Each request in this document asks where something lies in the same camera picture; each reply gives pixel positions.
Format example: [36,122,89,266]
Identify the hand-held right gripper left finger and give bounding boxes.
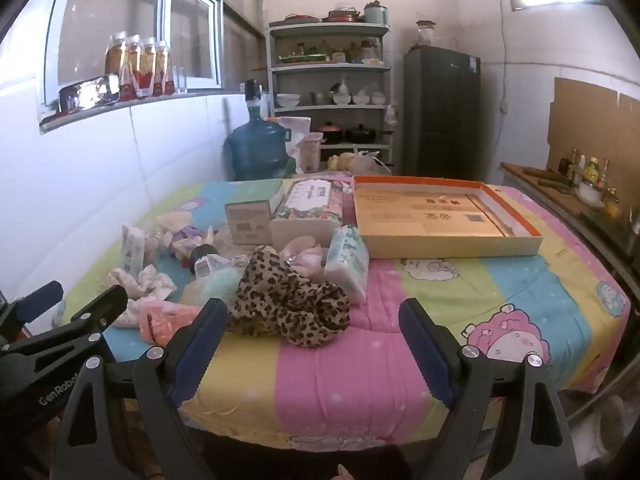
[52,298,229,480]

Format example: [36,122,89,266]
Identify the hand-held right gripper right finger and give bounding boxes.
[398,298,583,480]

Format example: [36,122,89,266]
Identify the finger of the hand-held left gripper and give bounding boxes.
[0,281,64,341]
[0,286,129,361]

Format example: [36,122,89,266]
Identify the white floral cloth bundle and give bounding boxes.
[107,265,177,328]

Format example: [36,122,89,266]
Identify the white teal-print packet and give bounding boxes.
[121,224,161,273]

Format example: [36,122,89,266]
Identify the white teddy bear purple dress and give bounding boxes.
[155,210,221,261]

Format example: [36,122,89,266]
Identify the orange shallow cardboard box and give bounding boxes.
[352,175,544,260]

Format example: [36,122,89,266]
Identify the pink fluffy socks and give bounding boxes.
[139,300,206,346]

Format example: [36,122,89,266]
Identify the mint green plush in bag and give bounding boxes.
[182,255,251,311]

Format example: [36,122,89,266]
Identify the colourful striped cartoon blanket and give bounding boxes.
[55,175,633,451]

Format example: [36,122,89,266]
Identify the leopard print cloth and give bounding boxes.
[227,247,352,348]

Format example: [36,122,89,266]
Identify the white teal tissue pack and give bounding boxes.
[324,225,370,305]

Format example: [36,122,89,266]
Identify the mint lid white box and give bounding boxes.
[224,179,286,247]

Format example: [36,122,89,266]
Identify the pink plush rabbit in bag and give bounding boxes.
[277,235,328,281]

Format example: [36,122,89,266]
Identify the floral tissue box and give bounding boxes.
[269,178,346,248]

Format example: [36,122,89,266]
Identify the kitchen counter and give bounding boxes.
[500,161,640,281]

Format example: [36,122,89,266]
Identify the white plastic bag of food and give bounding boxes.
[327,147,393,177]

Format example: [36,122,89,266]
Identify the blue water jug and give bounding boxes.
[223,117,292,181]

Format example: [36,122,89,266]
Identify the rounded mirror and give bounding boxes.
[57,74,121,113]

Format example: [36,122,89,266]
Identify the wooden rolling pin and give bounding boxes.
[522,167,571,186]

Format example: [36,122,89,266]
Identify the pink white plastic container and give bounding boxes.
[300,132,325,173]

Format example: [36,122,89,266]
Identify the black stove top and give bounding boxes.
[580,210,640,261]

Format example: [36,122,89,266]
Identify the white bowl with rim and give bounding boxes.
[577,182,606,206]

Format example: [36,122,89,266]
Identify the white sack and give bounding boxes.
[277,116,312,171]

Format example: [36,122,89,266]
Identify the dark refrigerator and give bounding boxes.
[402,46,482,181]

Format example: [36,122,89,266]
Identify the red cooking pot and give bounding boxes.
[315,121,346,146]

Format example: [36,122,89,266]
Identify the red label drink bottle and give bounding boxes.
[125,35,143,98]
[105,32,128,101]
[154,40,173,96]
[140,37,158,97]

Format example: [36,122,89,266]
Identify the row of condiment bottles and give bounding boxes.
[557,147,622,211]

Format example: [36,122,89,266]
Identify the water jug pump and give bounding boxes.
[243,79,263,120]

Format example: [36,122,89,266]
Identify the cardboard sheet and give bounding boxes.
[545,77,640,181]

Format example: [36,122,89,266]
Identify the metal shelf rack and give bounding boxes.
[267,22,393,166]

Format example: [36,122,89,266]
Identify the row of glass jars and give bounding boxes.
[295,40,383,63]

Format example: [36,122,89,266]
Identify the glass jar with lid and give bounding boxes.
[415,20,437,48]

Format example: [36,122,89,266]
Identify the flat red pan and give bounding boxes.
[270,14,321,27]

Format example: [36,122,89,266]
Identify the mint enamel canister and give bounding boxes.
[364,1,390,26]

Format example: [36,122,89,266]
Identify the red lidded pot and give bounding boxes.
[322,6,361,23]

